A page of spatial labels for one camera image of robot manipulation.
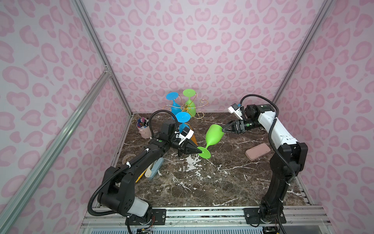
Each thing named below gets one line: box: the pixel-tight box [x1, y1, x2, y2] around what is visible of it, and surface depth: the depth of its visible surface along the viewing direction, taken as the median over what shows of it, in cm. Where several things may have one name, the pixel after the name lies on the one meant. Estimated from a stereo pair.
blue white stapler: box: [144, 157, 165, 180], surface depth 88 cm
